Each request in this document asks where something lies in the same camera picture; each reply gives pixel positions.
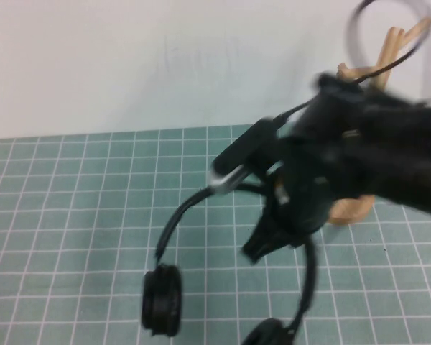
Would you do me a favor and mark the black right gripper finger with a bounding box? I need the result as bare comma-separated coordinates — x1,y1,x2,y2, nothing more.
272,228,312,252
242,203,278,266

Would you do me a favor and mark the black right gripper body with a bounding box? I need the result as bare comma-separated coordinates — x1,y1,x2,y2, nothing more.
268,136,346,235

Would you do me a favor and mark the black over-ear headphones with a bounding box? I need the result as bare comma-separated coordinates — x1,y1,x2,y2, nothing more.
142,183,320,345

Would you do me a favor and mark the wooden tree headphone stand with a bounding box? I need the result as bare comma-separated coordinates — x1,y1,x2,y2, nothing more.
329,17,431,228

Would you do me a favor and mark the teal grid-pattern tablecloth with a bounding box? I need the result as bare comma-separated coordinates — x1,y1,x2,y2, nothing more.
0,113,431,345

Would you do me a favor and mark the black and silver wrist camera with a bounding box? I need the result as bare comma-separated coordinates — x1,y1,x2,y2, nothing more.
207,119,285,197

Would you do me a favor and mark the thin black cable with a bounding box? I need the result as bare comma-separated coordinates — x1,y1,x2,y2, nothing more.
343,17,431,84

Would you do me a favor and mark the grey looped cable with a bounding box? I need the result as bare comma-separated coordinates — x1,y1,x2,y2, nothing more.
346,0,431,104

